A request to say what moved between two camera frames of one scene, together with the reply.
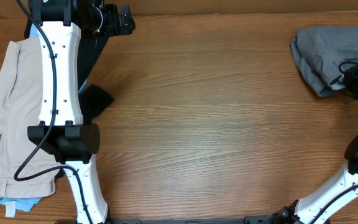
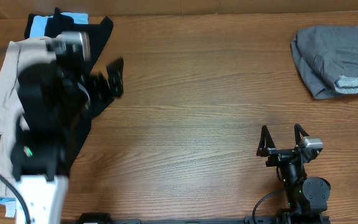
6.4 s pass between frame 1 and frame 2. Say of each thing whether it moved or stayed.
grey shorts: stayed
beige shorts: stayed
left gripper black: moved
